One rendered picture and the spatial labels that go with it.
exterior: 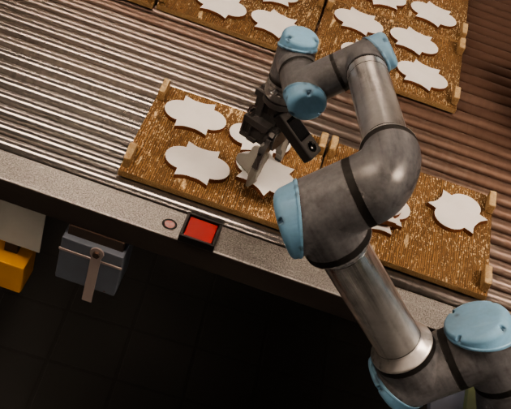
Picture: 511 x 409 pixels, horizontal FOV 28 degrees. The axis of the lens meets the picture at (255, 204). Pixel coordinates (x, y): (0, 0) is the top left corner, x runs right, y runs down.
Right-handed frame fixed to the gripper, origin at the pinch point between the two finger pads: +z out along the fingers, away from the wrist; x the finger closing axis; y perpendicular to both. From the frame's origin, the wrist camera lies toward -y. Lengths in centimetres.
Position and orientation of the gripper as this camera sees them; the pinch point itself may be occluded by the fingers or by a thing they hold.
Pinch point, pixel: (265, 174)
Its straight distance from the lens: 217.9
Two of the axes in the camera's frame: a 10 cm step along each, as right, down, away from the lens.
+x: -5.5, 4.6, -7.0
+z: -2.4, 7.1, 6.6
